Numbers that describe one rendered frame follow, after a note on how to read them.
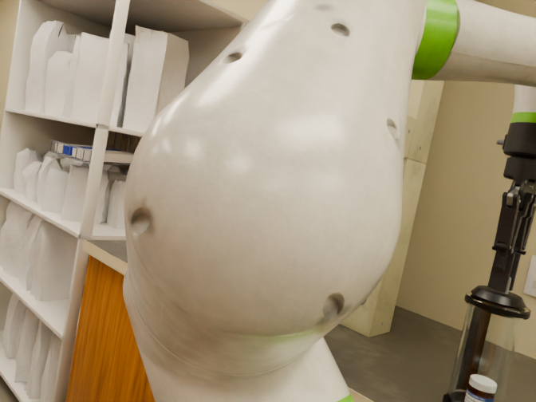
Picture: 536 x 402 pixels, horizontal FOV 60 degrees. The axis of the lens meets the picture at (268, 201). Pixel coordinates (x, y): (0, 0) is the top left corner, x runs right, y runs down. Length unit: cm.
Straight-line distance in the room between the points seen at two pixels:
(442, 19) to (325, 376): 45
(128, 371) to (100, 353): 18
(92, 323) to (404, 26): 164
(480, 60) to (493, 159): 95
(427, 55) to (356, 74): 42
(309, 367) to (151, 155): 18
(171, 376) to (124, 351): 131
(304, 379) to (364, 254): 15
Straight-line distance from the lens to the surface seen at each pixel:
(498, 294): 92
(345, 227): 17
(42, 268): 240
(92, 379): 183
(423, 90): 125
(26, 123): 296
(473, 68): 68
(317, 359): 33
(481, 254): 159
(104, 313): 173
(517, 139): 91
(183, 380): 31
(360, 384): 100
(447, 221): 163
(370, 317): 127
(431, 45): 63
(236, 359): 24
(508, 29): 69
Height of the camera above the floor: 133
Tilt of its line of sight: 5 degrees down
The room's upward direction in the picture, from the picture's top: 11 degrees clockwise
